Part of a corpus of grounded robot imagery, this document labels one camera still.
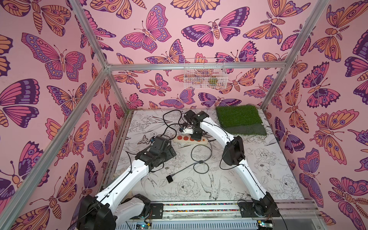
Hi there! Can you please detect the green object in basket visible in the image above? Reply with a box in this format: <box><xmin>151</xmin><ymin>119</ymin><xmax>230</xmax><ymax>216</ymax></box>
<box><xmin>208</xmin><ymin>77</ymin><xmax>218</xmax><ymax>87</ymax></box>

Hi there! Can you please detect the white red power strip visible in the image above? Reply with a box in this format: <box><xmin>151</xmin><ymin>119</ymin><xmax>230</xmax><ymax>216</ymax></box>
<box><xmin>173</xmin><ymin>135</ymin><xmax>209</xmax><ymax>145</ymax></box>

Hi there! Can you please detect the green artificial grass mat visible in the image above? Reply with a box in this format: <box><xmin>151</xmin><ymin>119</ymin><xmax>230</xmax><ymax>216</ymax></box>
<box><xmin>216</xmin><ymin>105</ymin><xmax>267</xmax><ymax>136</ymax></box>

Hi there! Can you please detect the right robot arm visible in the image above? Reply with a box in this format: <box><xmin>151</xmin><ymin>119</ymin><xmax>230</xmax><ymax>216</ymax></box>
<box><xmin>184</xmin><ymin>110</ymin><xmax>278</xmax><ymax>217</ymax></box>

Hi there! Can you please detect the aluminium front rail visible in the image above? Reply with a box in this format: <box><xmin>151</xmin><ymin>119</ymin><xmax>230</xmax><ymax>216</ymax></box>
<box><xmin>114</xmin><ymin>200</ymin><xmax>328</xmax><ymax>230</ymax></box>

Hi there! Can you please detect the white wire basket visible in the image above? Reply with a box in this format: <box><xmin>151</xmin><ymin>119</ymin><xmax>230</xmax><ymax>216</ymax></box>
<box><xmin>183</xmin><ymin>62</ymin><xmax>228</xmax><ymax>90</ymax></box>

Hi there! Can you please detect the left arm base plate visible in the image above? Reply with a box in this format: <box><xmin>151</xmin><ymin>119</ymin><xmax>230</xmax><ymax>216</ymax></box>
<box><xmin>130</xmin><ymin>203</ymin><xmax>164</xmax><ymax>220</ymax></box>

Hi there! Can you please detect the black power strip cord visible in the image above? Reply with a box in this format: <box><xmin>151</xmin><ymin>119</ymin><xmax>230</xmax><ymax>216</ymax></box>
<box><xmin>158</xmin><ymin>109</ymin><xmax>225</xmax><ymax>143</ymax></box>

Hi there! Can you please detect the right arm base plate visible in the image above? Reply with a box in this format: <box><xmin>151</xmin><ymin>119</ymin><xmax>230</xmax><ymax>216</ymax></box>
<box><xmin>237</xmin><ymin>200</ymin><xmax>281</xmax><ymax>218</ymax></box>

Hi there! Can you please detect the small black mp3 player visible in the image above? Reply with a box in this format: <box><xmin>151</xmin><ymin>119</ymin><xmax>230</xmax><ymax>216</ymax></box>
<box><xmin>166</xmin><ymin>175</ymin><xmax>173</xmax><ymax>184</ymax></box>

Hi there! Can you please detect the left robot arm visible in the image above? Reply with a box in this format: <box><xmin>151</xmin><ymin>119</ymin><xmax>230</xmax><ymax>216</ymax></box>
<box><xmin>70</xmin><ymin>136</ymin><xmax>176</xmax><ymax>230</ymax></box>

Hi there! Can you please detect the black USB charging cable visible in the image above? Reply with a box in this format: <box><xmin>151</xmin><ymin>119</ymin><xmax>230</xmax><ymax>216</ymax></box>
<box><xmin>171</xmin><ymin>140</ymin><xmax>215</xmax><ymax>175</ymax></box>

